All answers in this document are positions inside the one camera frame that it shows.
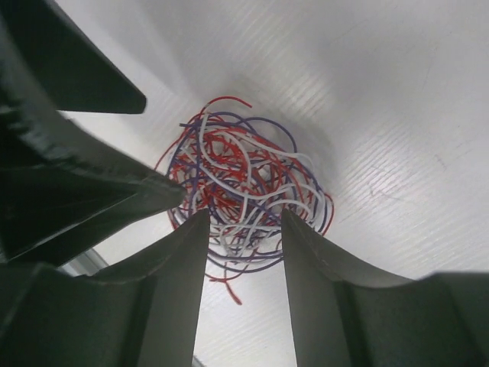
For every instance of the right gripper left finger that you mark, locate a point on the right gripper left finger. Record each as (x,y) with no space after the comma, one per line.
(142,311)

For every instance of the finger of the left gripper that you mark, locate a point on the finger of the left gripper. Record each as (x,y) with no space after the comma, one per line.
(62,190)
(71,70)

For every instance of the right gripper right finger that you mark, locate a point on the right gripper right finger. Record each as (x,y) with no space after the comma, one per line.
(347,312)

